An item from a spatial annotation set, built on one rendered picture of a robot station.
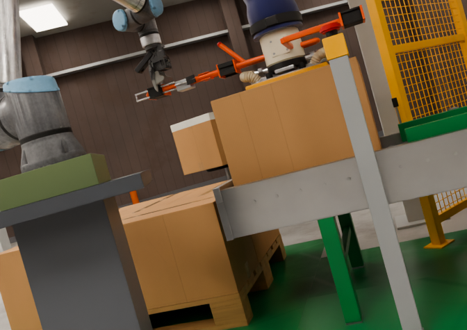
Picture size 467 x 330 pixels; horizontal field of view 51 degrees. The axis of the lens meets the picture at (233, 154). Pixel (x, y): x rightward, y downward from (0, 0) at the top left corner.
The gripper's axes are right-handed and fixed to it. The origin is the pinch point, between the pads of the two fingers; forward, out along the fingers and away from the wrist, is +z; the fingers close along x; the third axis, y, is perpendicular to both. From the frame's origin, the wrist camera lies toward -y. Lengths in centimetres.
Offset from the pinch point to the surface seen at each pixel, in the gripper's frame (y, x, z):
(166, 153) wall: -351, 758, 15
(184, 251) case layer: -3, -16, 72
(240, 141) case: 35, -17, 32
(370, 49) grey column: 94, 99, 1
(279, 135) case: 51, -17, 34
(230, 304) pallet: 11, -16, 98
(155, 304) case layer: -24, -16, 92
